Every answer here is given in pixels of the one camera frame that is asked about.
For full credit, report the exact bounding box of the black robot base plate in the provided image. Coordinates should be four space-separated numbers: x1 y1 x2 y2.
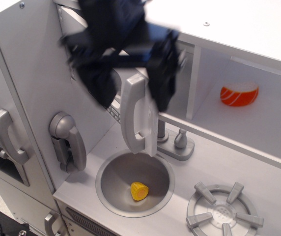
0 211 34 236

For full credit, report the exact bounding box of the white microwave door with handle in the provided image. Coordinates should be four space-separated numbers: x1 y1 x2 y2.
58 7 158 156

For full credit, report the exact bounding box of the round metal sink bowl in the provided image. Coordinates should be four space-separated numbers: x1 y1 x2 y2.
95 150 175 218

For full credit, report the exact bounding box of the grey fridge door handle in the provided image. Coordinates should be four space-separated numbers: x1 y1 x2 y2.
0 109 29 165

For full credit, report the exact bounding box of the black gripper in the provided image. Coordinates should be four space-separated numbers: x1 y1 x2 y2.
60 20 186 111

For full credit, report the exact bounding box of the grey toy wall phone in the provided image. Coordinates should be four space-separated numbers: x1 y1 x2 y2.
49 112 86 174

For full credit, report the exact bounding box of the grey ice dispenser panel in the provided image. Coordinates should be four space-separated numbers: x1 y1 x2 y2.
0 146 30 187

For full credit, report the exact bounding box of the grey toy stove burner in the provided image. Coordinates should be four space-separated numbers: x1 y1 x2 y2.
186 182 264 236

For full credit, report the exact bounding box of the yellow toy corn piece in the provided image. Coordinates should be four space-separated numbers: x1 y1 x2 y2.
130 182 149 201

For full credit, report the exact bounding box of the orange salmon sushi toy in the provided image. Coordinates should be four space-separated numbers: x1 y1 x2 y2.
220 82 259 107

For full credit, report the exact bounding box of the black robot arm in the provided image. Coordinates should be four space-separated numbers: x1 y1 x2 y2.
60 0 185 112

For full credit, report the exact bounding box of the grey oven door handle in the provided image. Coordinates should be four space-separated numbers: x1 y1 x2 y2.
44 213 61 236

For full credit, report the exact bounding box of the grey toy faucet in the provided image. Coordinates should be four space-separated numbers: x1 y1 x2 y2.
157 120 195 161

